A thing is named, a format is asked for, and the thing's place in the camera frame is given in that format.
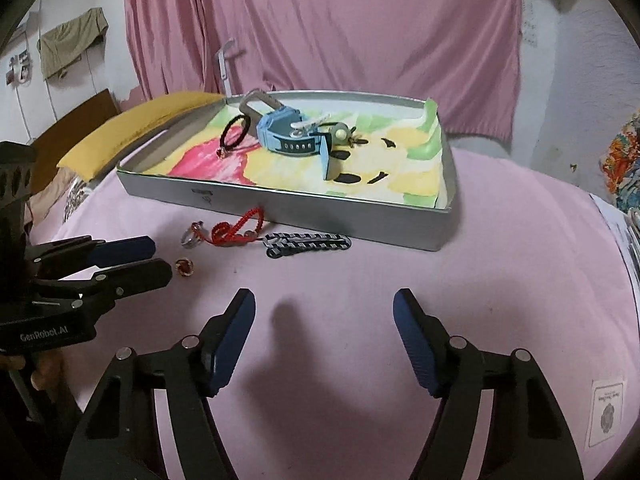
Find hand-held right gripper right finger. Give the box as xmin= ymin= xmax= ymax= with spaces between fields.
xmin=392 ymin=287 xmax=585 ymax=480

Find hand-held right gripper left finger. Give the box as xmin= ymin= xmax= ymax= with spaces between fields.
xmin=60 ymin=287 xmax=257 ymax=480

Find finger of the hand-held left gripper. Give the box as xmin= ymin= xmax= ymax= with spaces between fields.
xmin=27 ymin=258 xmax=173 ymax=313
xmin=25 ymin=236 xmax=157 ymax=281

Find silver ring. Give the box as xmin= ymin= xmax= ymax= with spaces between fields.
xmin=180 ymin=221 xmax=206 ymax=250

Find red braided bracelet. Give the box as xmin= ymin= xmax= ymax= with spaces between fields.
xmin=209 ymin=206 xmax=266 ymax=249

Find black and white braided bracelet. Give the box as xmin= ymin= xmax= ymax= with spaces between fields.
xmin=262 ymin=232 xmax=353 ymax=260

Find grey metal box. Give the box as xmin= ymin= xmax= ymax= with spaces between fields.
xmin=116 ymin=90 xmax=461 ymax=252

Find black hair tie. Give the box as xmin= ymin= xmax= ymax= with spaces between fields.
xmin=218 ymin=115 xmax=251 ymax=157

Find light blue wrist watch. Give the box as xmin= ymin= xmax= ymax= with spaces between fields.
xmin=257 ymin=106 xmax=337 ymax=181

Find person's left hand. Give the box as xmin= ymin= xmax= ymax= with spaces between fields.
xmin=27 ymin=352 xmax=67 ymax=389

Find floral patterned pillow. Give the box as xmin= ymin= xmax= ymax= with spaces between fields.
xmin=61 ymin=174 xmax=97 ymax=224

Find yellow pillow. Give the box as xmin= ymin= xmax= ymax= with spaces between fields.
xmin=56 ymin=91 xmax=227 ymax=182

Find brown wooden headboard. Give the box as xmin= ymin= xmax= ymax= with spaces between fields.
xmin=31 ymin=88 xmax=121 ymax=167

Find colourful painted paper liner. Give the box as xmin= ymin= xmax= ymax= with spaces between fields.
xmin=154 ymin=97 xmax=447 ymax=209

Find white folding desk lamp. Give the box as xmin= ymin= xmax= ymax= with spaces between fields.
xmin=216 ymin=39 xmax=247 ymax=97

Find olive green hanging cloth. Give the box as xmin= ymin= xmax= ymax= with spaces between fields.
xmin=37 ymin=7 xmax=110 ymax=81

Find loose white papers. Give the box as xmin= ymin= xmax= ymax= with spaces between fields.
xmin=589 ymin=191 xmax=640 ymax=282

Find pink curtain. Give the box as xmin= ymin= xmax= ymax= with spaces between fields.
xmin=124 ymin=0 xmax=523 ymax=147

